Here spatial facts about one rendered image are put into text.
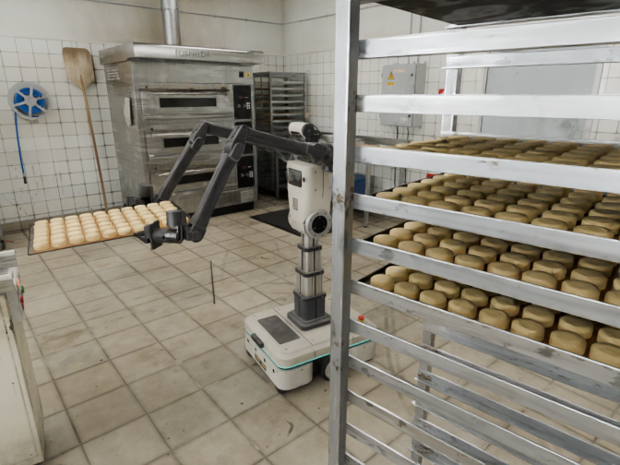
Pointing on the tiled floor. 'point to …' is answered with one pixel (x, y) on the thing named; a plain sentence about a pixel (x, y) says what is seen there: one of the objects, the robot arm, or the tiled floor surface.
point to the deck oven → (181, 118)
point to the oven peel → (83, 72)
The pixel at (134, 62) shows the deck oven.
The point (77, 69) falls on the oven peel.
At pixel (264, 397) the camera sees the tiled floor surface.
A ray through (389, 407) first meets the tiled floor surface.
